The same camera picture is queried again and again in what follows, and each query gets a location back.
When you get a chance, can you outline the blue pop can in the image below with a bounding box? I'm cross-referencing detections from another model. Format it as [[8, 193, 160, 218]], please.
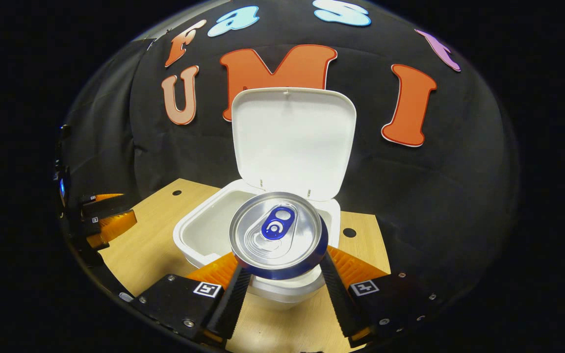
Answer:
[[229, 192, 329, 281]]

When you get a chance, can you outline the white desktop garbage bin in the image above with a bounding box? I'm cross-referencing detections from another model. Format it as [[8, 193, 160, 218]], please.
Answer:
[[173, 87, 357, 311]]

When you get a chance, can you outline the wooden desktop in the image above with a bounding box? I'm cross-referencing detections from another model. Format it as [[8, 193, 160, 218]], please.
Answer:
[[99, 178, 391, 353]]

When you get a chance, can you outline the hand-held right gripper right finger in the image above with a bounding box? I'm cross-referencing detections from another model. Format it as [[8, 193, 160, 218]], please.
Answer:
[[318, 245, 438, 345]]

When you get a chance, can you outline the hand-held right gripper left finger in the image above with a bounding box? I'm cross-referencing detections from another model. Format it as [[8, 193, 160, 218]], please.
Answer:
[[130, 252, 254, 345]]

